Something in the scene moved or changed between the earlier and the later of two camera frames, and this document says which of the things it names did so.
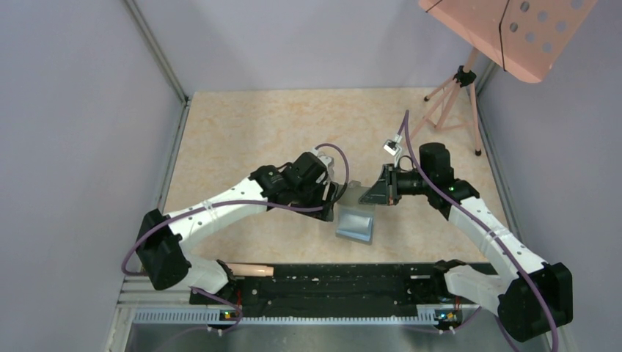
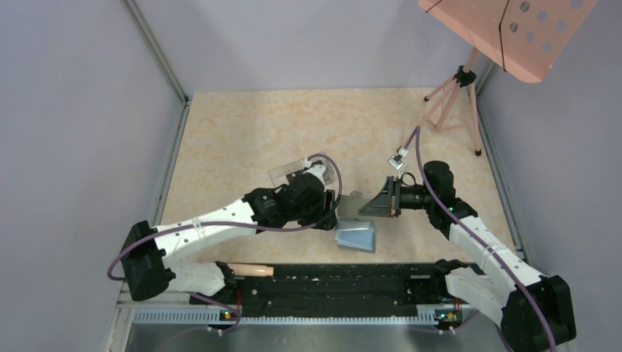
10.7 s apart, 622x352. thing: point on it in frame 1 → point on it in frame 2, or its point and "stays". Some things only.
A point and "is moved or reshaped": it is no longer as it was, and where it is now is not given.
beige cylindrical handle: [251, 270] stays
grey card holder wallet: [355, 194] is moved or reshaped
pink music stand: [524, 38] stays
